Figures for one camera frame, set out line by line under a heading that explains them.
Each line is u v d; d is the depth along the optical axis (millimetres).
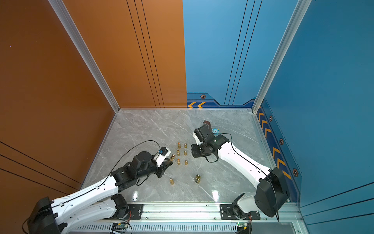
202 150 666
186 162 889
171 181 799
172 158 740
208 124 868
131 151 634
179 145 960
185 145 965
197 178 788
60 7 696
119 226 722
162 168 667
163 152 649
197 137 656
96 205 570
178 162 874
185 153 940
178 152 917
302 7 692
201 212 758
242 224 724
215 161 633
